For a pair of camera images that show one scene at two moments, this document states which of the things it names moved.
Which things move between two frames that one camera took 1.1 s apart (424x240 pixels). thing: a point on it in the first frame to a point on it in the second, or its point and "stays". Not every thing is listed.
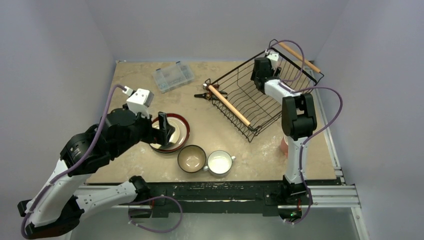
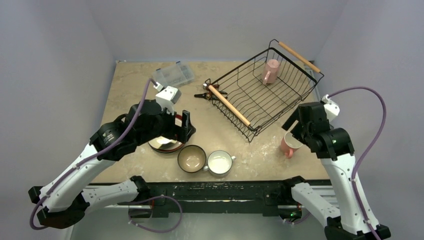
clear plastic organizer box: [173, 77] stays
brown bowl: [191, 158] stays
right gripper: [260, 78] to [298, 126]
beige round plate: [179, 136] stays
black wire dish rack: [245, 107] stays
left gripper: [154, 135] to [177, 132]
